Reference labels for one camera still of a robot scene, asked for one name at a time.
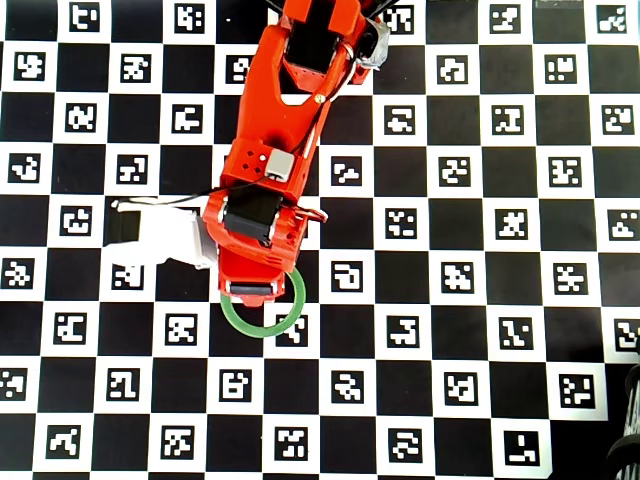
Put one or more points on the silver duct tape wrap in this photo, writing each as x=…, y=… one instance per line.
x=377, y=47

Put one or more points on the black white marker mat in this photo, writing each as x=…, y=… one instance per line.
x=350, y=400

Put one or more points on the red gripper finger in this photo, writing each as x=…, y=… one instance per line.
x=256, y=300

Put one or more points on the black camera stand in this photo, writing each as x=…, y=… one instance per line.
x=627, y=425

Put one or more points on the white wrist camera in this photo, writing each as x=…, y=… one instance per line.
x=170, y=235

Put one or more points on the clear tape strip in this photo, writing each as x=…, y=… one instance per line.
x=557, y=3

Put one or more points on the small grey square module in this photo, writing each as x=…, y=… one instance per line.
x=280, y=165

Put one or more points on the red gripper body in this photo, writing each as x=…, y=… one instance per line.
x=251, y=289

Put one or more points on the red robot arm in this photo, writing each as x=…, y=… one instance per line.
x=265, y=100

